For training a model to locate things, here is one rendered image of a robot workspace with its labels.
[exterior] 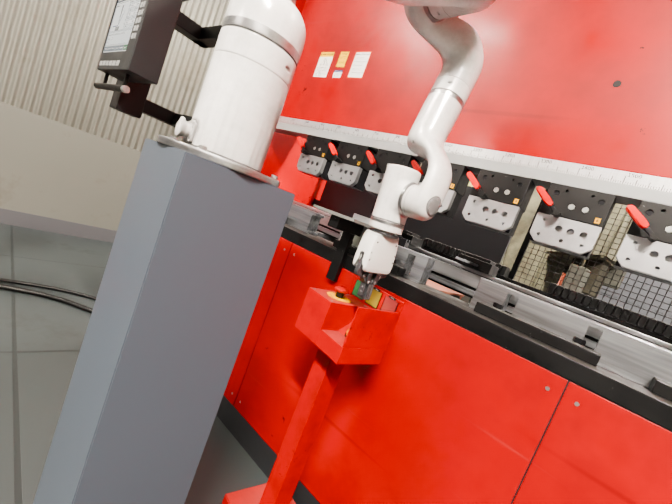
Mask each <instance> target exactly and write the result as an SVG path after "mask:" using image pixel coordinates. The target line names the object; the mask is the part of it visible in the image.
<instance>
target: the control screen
mask: <svg viewBox="0 0 672 504"><path fill-rule="evenodd" d="M140 1H141V0H118V3H117V6H116V10H115V13H114V17H113V20H112V24H111V27H110V30H109V34H108V37H107V41H106V44H105V48H104V51H103V53H105V52H118V51H126V49H127V45H128V42H129V39H130V35H131V32H132V28H133V25H134V22H135V18H136V15H137V11H138V8H139V5H140ZM112 36H114V37H113V41H111V37H112Z"/></svg>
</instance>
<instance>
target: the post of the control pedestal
mask: <svg viewBox="0 0 672 504"><path fill-rule="evenodd" d="M344 365H345V364H335V363H334V362H333V361H332V360H331V359H330V358H329V357H328V356H327V355H326V354H325V353H324V352H322V351H321V350H320V349H318V351H317V354H316V357H315V359H314V362H313V364H312V367H311V370H310V372H309V375H308V377H307V380H306V383H305V385H304V388H303V390H302V393H301V396H300V398H299V401H298V403H297V406H296V409H295V411H294V414H293V416H292V419H291V422H290V424H289V427H288V429H287V432H286V435H285V437H284V440H283V442H282V445H281V448H280V450H279V453H278V455H277V458H276V461H275V463H274V466H273V468H272V471H271V474H270V476H269V479H268V482H267V484H266V487H265V489H264V492H263V495H262V497H261V500H260V502H259V504H290V502H291V499H292V496H293V494H294V491H295V489H296V486H297V484H298V481H299V479H300V476H301V474H302V471H303V469H304V466H305V464H306V461H307V458H308V456H309V453H310V451H311V448H312V446H313V443H314V441H315V438H316V436H317V433H318V431H319V428H320V426H321V423H322V420H323V418H324V415H325V413H326V410H327V408H328V405H329V403H330V400H331V398H332V395H333V393H334V390H335V388H336V385H337V382H338V380H339V377H340V375H341V372H342V370H343V367H344Z"/></svg>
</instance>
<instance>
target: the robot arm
mask: <svg viewBox="0 0 672 504"><path fill-rule="evenodd" d="M386 1H389V2H393V3H397V4H401V5H404V10H405V14H406V17H407V19H408V21H409V23H410V24H411V26H412V27H413V28H414V29H415V30H416V32H417V33H418V34H419V35H420V36H422V37H423V38H424V39H425V40H426V41H427V42H428V43H429V44H430V45H431V46H432V47H433V48H434V49H435V50H436V51H437V52H438V53H439V55H440V56H441V58H442V62H443V64H442V69H441V71H440V73H439V75H438V77H437V79H436V81H435V83H434V85H433V87H432V88H431V90H430V92H429V94H428V96H427V98H426V100H425V102H424V104H423V106H422V108H421V110H420V112H419V114H418V116H417V118H416V120H415V122H414V124H413V126H412V128H411V130H410V132H409V135H408V138H407V146H408V148H409V150H410V151H412V152H413V153H414V154H416V155H418V156H420V157H422V158H424V159H425V160H427V161H428V169H427V173H426V175H425V178H424V180H423V182H422V183H421V184H420V185H418V184H419V181H420V178H421V174H420V172H418V171H416V170H414V169H412V168H409V167H406V166H402V165H397V164H389V165H388V166H387V169H386V172H385V175H384V178H383V181H382V184H381V188H380V191H379V194H378V197H377V200H376V203H375V206H374V210H373V213H372V216H371V219H370V222H369V225H370V226H372V228H369V230H368V229H367V230H366V232H365V233H364V235H363V237H362V239H361V241H360V243H359V246H358V248H357V251H356V253H355V256H354V259H353V265H354V266H355V267H356V268H355V270H354V273H356V274H357V275H359V276H360V281H361V283H360V286H359V290H358V293H357V295H358V296H359V297H361V298H362V299H364V300H366V299H367V300H369V299H370V296H371V293H372V290H373V287H374V285H376V284H377V282H378V280H380V279H382V278H386V276H387V274H388V273H390V271H391V269H392V266H393V263H394V260H395V256H396V252H397V248H398V242H399V236H397V234H398V235H402V232H403V229H404V225H405V223H406V220H407V218H408V217H409V218H413V219H416V220H420V221H427V220H430V219H431V218H433V217H434V216H435V214H436V213H437V211H438V210H439V208H440V206H441V205H442V203H443V201H444V198H445V196H446V194H447V192H448V190H449V187H450V184H451V180H452V168H451V164H450V161H449V159H448V157H447V154H446V152H445V150H444V143H445V141H446V139H447V137H448V135H449V133H450V131H451V130H452V128H453V126H454V124H455V122H456V120H457V118H458V117H459V115H460V113H461V111H462V109H463V107H464V105H465V103H466V101H467V99H468V97H469V96H470V94H471V92H472V90H473V88H474V86H475V84H476V82H477V80H478V78H479V76H480V73H481V71H482V67H483V60H484V54H483V46H482V42H481V38H480V36H479V34H478V32H477V31H476V30H475V29H474V27H472V26H471V25H470V24H469V23H467V22H466V21H464V20H462V19H460V18H459V17H457V16H462V15H467V14H472V13H477V12H480V11H483V10H485V9H487V8H488V7H490V6H491V5H492V4H493V3H494V2H495V1H496V0H386ZM295 5H296V0H230V2H229V5H228V8H227V11H226V14H225V17H224V21H223V24H222V27H221V30H220V33H219V36H218V39H217V43H216V46H215V49H214V52H213V55H212V58H211V61H210V64H209V67H208V70H207V74H206V77H205V80H204V83H203V86H202V89H201V92H200V96H199V99H198V102H197V105H196V108H195V111H194V114H193V117H192V120H191V121H186V118H185V117H183V116H181V117H180V119H179V120H178V122H177V124H176V127H175V135H177V136H182V137H183V138H182V140H183V141H185V142H184V143H183V142H180V141H177V140H178V139H177V138H176V137H173V136H169V137H166V136H163V135H158V138H157V142H159V143H162V144H165V145H168V146H171V147H174V148H177V149H180V150H183V151H186V152H188V153H191V154H193V155H196V156H199V157H201V158H204V159H206V160H209V161H211V162H214V163H216V164H219V165H222V166H224V167H227V168H229V169H232V170H234V171H237V172H239V173H242V174H244V175H247V176H250V177H252V178H255V179H257V180H260V181H262V182H265V183H267V184H270V185H273V186H275V187H278V188H279V185H280V182H279V181H278V180H277V179H278V176H276V175H273V174H272V175H271V177H269V176H267V175H264V174H262V173H261V170H262V167H263V164H264V161H265V158H266V156H267V153H268V150H269V147H270V144H271V141H272V138H273V135H274V132H275V130H276V127H277V124H278V121H279V118H280V115H281V112H282V109H283V106H284V104H285V101H286V98H287V95H288V92H289V89H290V86H291V83H292V80H293V78H294V75H295V72H296V69H297V66H298V63H299V60H300V57H301V54H302V51H303V48H304V44H305V39H306V29H305V24H304V21H303V18H302V16H301V14H300V12H299V10H298V9H297V8H296V6H295Z"/></svg>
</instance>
